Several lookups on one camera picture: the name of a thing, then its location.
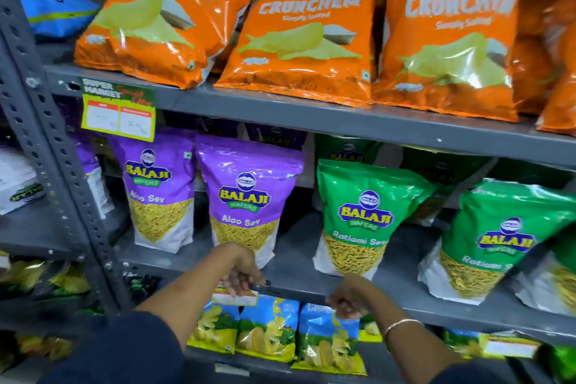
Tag yellow dark snack packets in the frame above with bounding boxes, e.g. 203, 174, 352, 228
0, 257, 92, 298

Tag yellow green price tag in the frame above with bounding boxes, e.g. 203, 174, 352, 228
80, 77, 157, 143

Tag grey metal shelf rack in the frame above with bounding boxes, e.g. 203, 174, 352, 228
0, 0, 576, 384

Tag plain white shelf label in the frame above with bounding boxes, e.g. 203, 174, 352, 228
214, 363, 251, 378

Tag person's right hand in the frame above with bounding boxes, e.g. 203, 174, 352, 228
327, 274, 391, 329

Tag dark blue right sleeve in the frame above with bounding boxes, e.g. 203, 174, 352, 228
429, 362, 510, 384

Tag white snack pouch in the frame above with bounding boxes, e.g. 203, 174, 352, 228
0, 144, 47, 216

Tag group of green snack pouches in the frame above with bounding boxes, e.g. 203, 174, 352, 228
312, 133, 576, 318

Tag person's left forearm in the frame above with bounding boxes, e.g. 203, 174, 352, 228
134, 246, 228, 349

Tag person's right forearm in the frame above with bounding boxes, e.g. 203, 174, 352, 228
377, 296, 470, 384

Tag blue snack packet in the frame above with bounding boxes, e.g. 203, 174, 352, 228
17, 0, 101, 41

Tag gold bracelet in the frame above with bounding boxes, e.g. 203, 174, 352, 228
382, 318, 425, 340

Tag blue yellow chip packet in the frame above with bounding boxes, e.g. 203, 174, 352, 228
358, 313, 383, 344
443, 328, 542, 360
291, 303, 368, 376
187, 300, 240, 355
234, 296, 301, 363

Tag purple snack pouch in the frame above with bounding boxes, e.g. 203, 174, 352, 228
71, 131, 116, 219
164, 111, 240, 139
244, 123, 308, 151
195, 135, 307, 269
108, 127, 197, 254

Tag bright green packet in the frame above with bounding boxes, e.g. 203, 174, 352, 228
537, 344, 576, 384

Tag row of orange chip packets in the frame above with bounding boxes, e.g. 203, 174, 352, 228
74, 0, 576, 137

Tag dark blue sleeve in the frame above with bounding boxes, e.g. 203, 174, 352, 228
38, 311, 186, 384
429, 362, 510, 384

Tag small white red shelf label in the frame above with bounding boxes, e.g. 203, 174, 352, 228
211, 286, 260, 307

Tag person's left hand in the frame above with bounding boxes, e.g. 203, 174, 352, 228
215, 243, 272, 298

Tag dark blue left sleeve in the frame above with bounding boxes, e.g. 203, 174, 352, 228
38, 311, 186, 384

